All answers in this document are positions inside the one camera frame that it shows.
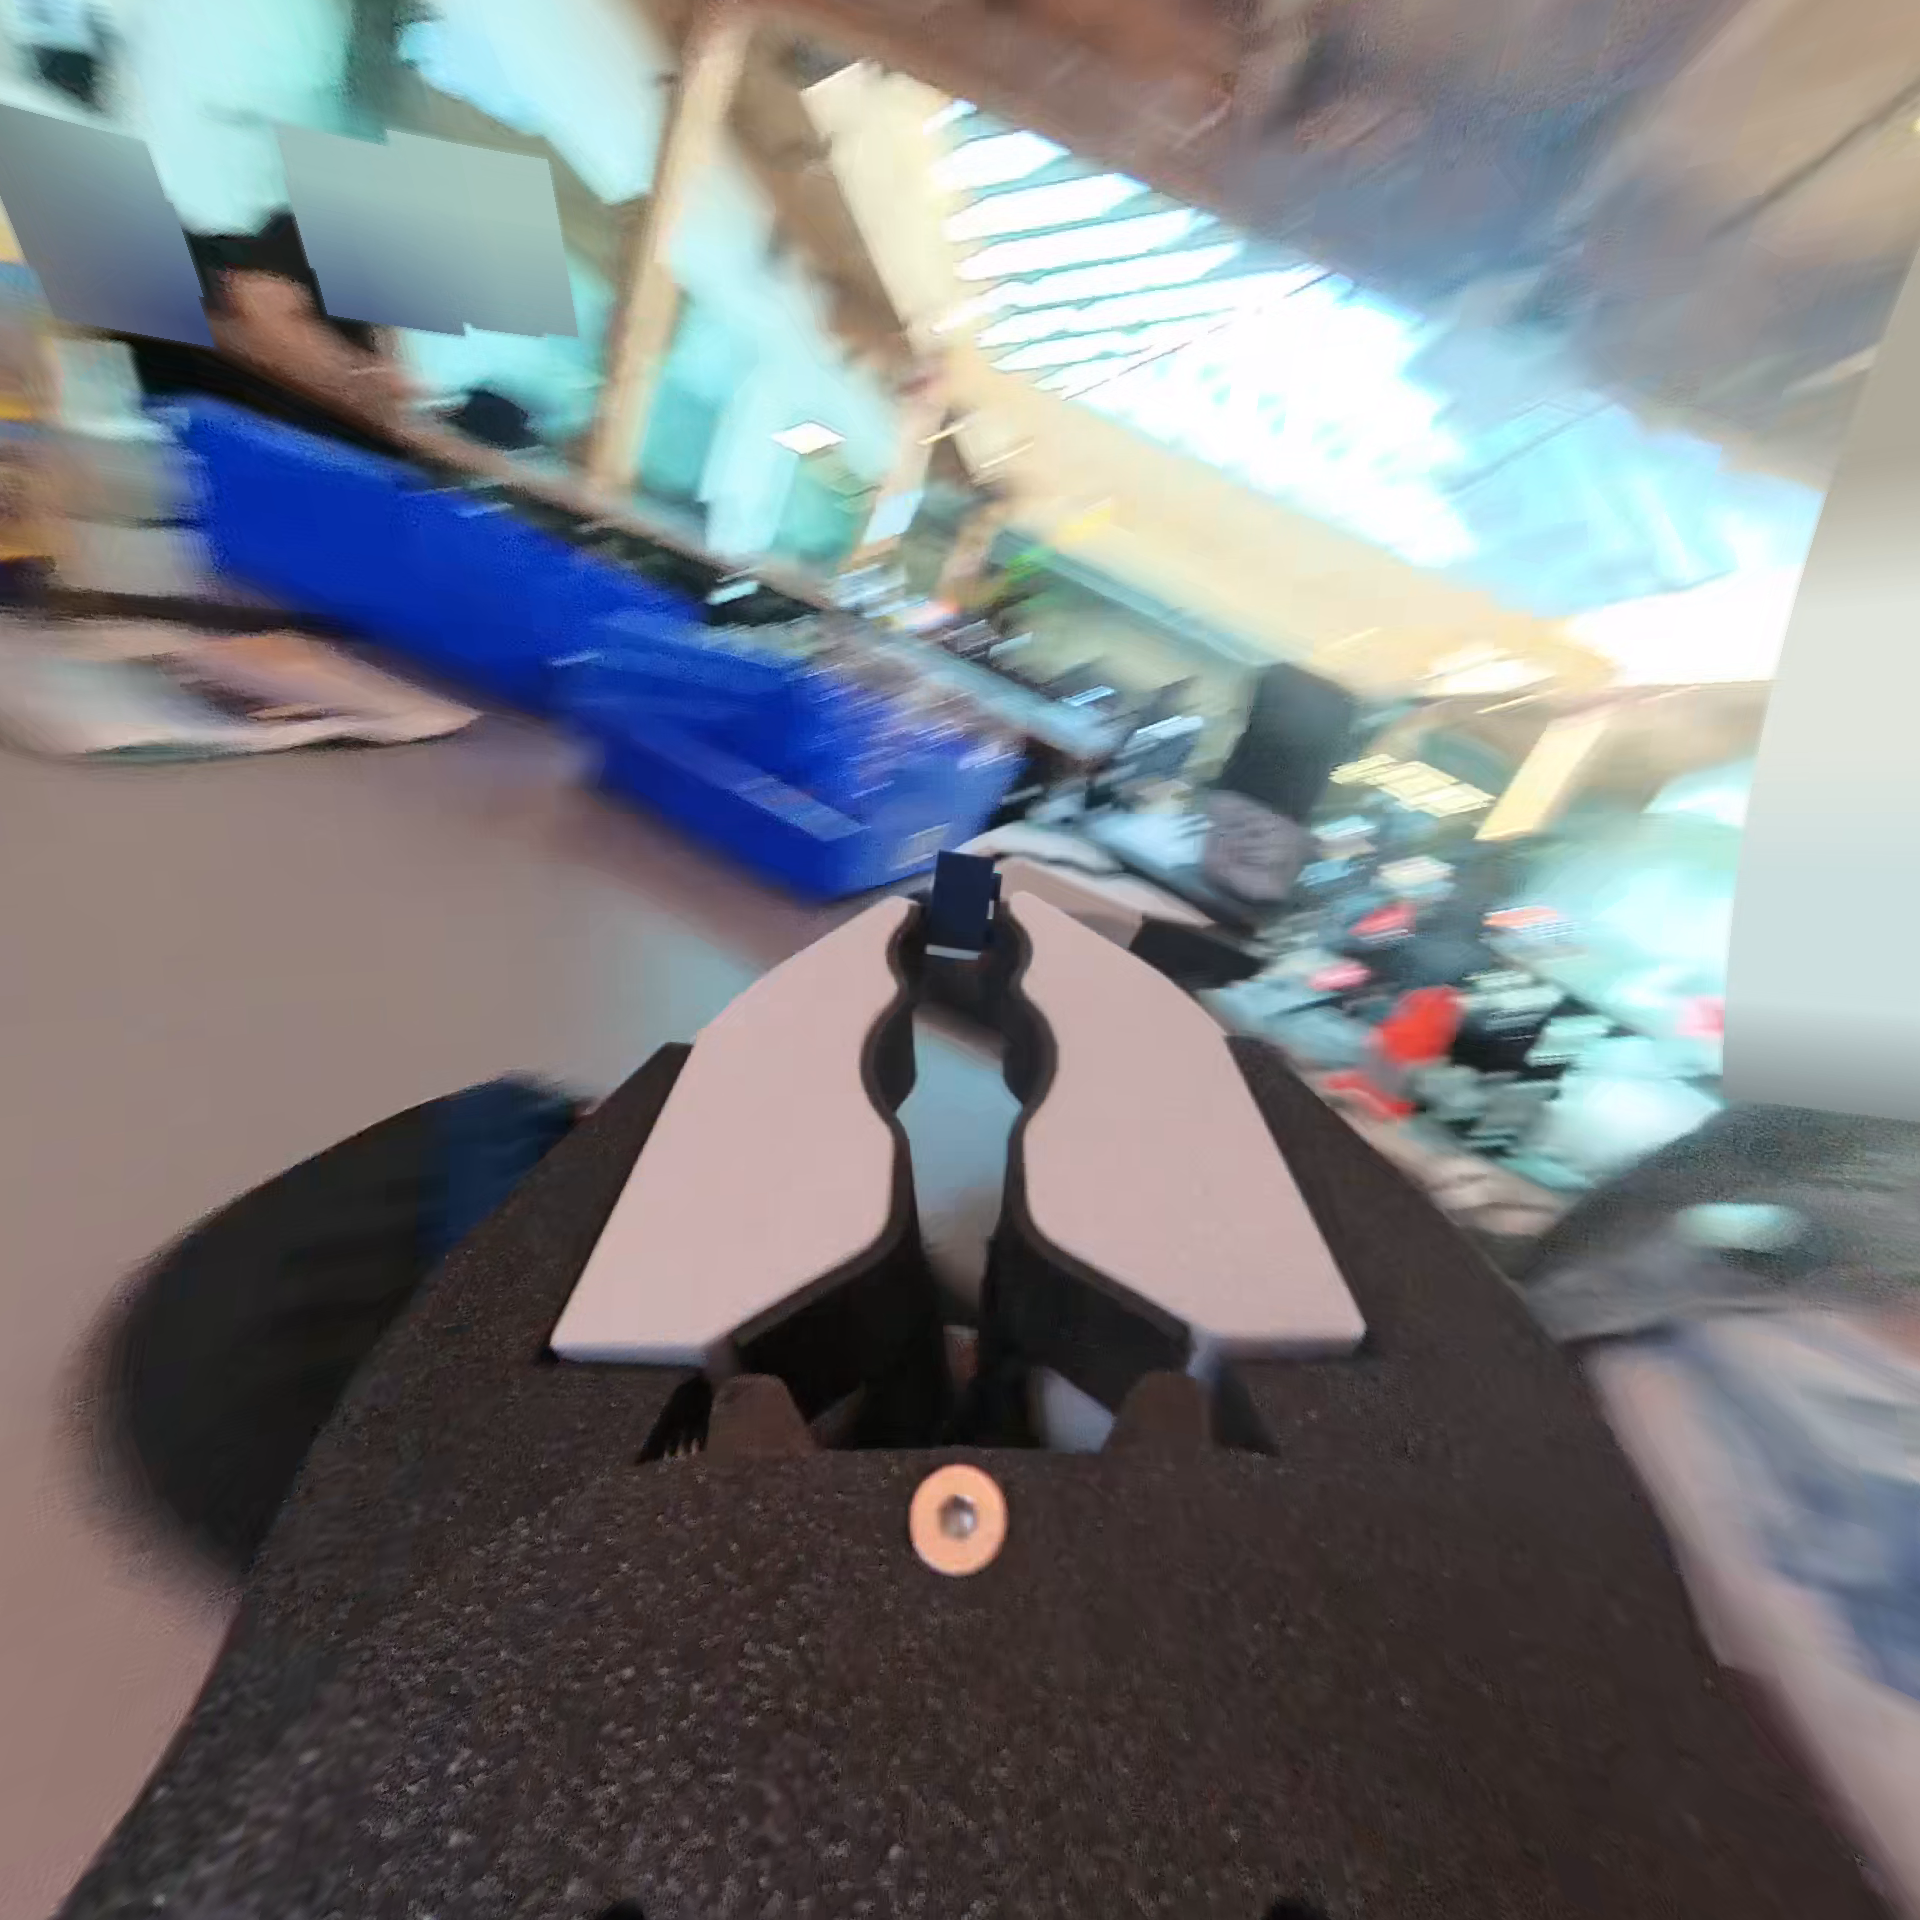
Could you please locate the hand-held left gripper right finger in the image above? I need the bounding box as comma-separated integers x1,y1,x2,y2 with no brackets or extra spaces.
996,892,1370,1377

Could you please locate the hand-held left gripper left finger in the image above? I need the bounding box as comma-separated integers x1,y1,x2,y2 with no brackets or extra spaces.
548,892,923,1369

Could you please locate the small blue brick plate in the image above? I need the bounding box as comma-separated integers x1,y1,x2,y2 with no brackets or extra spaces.
926,849,1004,964

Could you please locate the blue storage bin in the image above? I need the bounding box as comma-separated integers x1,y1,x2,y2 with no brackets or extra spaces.
548,598,1037,904
165,393,706,714

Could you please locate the black quilted pad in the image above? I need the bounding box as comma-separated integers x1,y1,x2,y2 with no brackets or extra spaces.
67,1078,594,1583

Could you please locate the person's white printed shirt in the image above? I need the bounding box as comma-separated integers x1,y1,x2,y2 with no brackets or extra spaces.
1590,1319,1920,1696

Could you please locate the thick white instruction booklet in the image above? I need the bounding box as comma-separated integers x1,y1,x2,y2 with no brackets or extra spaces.
0,617,482,757

